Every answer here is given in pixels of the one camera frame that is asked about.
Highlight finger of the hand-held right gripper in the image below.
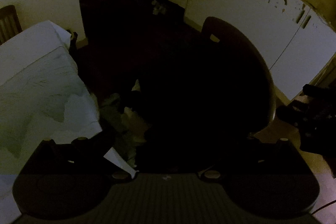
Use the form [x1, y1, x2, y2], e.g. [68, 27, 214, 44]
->
[277, 105, 306, 125]
[302, 84, 336, 99]

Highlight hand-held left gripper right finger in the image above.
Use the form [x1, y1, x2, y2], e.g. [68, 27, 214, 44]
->
[198, 133, 302, 183]

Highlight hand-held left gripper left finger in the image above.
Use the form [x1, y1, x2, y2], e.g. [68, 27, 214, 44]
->
[34, 127, 133, 183]

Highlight black garment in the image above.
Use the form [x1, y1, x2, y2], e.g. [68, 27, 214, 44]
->
[134, 69, 271, 172]

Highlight pale clothes pile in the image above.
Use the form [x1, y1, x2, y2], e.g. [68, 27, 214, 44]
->
[101, 79, 152, 165]

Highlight leaf print white tablecloth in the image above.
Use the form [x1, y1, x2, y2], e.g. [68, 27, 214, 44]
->
[0, 20, 138, 224]

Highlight curved-back wooden chair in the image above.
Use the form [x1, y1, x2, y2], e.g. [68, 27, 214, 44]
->
[201, 16, 277, 136]

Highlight white kitchen cabinet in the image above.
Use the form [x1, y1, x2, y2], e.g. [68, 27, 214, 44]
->
[142, 0, 336, 102]

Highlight crumpled paper scraps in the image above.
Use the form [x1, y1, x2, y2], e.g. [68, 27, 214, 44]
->
[123, 0, 169, 16]

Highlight slatted wooden chair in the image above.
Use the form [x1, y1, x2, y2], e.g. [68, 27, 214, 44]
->
[0, 5, 23, 45]

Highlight thin black cable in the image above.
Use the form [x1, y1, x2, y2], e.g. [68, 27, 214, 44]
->
[312, 202, 336, 214]

